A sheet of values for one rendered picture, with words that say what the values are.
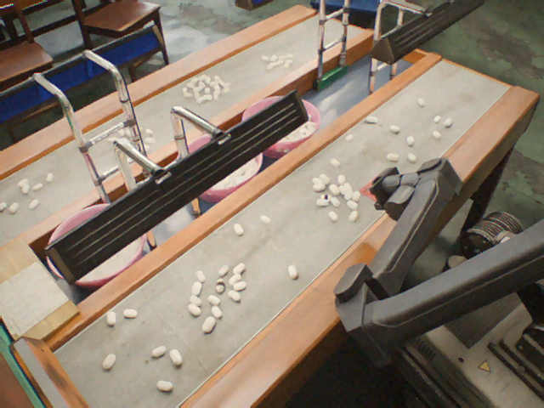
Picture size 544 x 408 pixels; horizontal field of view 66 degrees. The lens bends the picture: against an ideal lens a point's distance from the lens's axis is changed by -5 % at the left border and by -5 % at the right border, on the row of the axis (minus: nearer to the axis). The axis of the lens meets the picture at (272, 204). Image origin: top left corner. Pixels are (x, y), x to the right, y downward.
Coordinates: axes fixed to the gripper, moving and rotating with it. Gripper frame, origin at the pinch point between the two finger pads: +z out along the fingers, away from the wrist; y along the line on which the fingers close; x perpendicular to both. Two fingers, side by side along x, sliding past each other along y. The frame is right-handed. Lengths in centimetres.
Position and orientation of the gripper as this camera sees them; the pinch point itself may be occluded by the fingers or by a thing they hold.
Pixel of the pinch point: (362, 191)
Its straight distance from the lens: 114.3
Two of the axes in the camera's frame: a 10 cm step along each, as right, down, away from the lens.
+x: 4.7, 8.5, 2.5
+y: -6.9, 5.3, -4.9
